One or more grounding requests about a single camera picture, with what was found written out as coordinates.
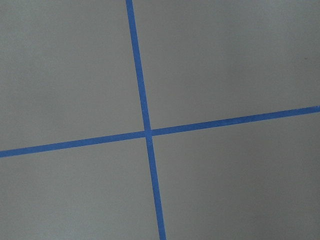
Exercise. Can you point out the blue tape grid lines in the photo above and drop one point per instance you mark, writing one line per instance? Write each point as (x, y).
(148, 132)

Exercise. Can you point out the brown paper table cover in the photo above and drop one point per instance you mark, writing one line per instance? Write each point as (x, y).
(67, 73)

